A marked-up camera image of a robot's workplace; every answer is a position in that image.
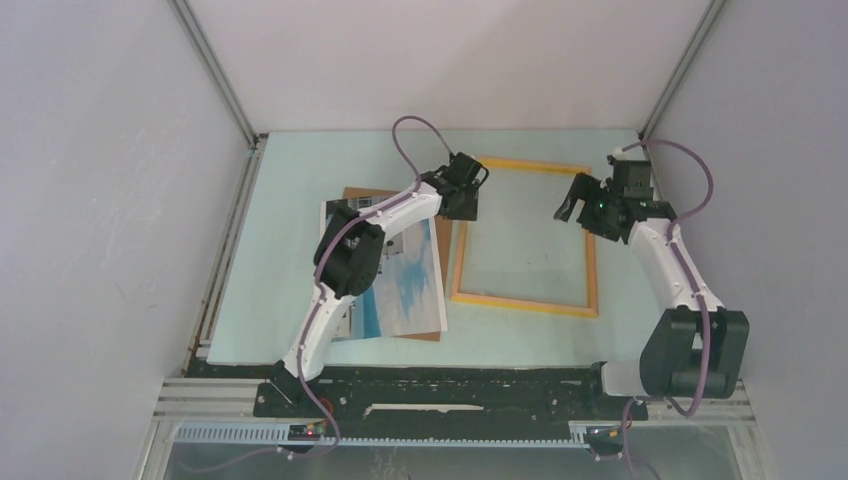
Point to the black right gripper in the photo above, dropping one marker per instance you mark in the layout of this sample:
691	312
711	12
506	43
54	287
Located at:
589	190

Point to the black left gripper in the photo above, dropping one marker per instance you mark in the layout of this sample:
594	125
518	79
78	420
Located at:
469	213

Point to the brown cardboard backing board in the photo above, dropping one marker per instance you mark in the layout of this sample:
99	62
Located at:
442	231

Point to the yellow wooden picture frame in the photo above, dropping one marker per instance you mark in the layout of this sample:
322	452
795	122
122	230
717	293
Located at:
591	310

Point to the building and sky photo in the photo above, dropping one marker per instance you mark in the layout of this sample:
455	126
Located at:
406	296

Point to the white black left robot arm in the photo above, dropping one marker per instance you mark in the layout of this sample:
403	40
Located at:
348	256

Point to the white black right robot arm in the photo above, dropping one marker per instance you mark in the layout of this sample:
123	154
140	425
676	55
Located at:
696	348

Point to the small circuit board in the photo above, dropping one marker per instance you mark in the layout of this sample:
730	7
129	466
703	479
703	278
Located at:
302	433

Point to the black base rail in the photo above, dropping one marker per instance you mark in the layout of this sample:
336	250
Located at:
451	403

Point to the right aluminium corner post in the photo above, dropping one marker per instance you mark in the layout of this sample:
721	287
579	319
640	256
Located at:
700	36

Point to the aluminium corner post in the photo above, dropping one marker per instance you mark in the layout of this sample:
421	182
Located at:
700	36
200	42

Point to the left aluminium corner post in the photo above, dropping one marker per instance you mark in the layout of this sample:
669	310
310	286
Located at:
200	42

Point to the grey cable duct strip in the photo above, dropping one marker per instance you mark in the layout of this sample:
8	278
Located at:
278	435

